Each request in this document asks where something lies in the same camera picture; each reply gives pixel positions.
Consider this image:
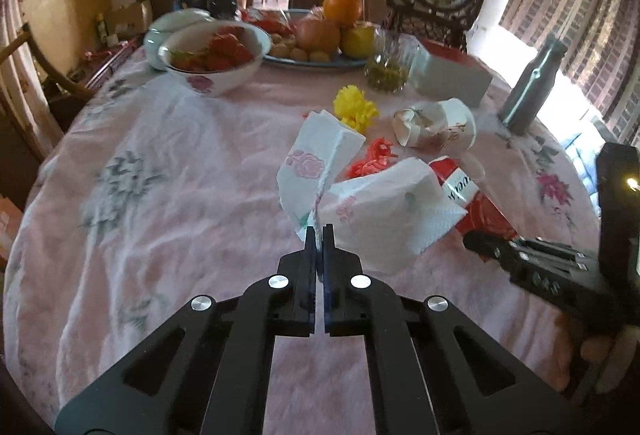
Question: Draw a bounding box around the white red box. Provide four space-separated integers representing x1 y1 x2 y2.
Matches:
409 39 494 109

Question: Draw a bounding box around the red apple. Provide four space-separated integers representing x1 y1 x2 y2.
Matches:
295 16 341 55

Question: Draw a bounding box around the grey metal bottle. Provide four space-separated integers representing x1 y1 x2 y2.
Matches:
498 33 567 135

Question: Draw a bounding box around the cardboard box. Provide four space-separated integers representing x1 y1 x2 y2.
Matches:
105 0 153 40

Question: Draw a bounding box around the glass of green tea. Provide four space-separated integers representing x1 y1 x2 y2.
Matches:
363 29 419 94

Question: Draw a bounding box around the red cigarette pack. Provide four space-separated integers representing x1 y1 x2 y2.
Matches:
430 157 518 240

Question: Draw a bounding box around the small black jar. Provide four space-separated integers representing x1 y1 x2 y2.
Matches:
207 0 238 20

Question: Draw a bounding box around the white lidded jar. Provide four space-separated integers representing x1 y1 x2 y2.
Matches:
143 8 214 71

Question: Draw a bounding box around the paper cup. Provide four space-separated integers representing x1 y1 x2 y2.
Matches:
392 98 477 157

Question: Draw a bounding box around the white floral napkin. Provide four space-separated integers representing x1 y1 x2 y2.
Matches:
277 111 466 273

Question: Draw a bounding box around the yellow pom-pom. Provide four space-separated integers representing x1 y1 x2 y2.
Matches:
333 85 378 135

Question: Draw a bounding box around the wooden armchair left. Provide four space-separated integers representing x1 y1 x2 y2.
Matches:
1 20 93 162

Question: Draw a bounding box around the orange fruit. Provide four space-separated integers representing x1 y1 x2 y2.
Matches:
322 0 363 28

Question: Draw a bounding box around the person's right hand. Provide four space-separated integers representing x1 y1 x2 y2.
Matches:
551 315 639 394

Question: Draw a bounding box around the white floral bowl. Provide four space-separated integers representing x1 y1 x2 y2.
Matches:
158 20 272 97

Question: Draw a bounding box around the blue fruit plate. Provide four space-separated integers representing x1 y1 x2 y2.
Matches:
256 8 367 71

